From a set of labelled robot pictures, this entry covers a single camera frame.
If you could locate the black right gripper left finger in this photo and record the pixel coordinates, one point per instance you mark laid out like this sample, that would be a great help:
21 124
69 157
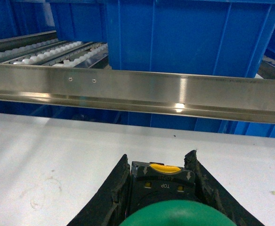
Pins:
108 206

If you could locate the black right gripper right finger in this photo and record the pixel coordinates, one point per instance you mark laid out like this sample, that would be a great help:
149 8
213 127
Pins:
210 192

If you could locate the green push button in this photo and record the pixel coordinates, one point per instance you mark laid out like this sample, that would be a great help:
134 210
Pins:
164 195

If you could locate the blue bin centre shelf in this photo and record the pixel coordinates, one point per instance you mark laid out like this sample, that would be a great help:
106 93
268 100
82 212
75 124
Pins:
79 20

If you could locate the large blue bin left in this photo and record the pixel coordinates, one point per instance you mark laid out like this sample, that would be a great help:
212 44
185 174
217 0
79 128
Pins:
209 37

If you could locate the white roller track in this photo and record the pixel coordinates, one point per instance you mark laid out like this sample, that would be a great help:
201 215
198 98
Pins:
89 59
47 53
20 50

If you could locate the stainless steel shelf rail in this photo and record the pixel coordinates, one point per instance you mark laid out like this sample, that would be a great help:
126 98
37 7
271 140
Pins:
228 98

